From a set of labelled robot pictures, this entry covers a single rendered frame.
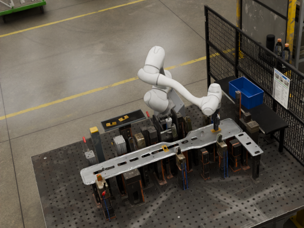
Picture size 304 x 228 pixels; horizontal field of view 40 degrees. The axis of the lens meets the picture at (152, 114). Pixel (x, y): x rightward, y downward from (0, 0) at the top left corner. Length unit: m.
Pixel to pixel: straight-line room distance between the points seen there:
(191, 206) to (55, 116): 3.00
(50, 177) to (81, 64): 3.34
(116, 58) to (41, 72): 1.22
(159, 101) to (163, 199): 0.98
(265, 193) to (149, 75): 1.32
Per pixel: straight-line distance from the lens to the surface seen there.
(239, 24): 6.37
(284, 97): 3.59
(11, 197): 4.95
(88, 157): 3.45
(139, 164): 3.38
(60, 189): 3.79
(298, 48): 5.60
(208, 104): 3.20
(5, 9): 9.10
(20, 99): 6.49
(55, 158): 4.10
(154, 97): 3.97
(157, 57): 3.47
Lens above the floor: 3.30
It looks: 37 degrees down
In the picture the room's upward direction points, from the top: 8 degrees counter-clockwise
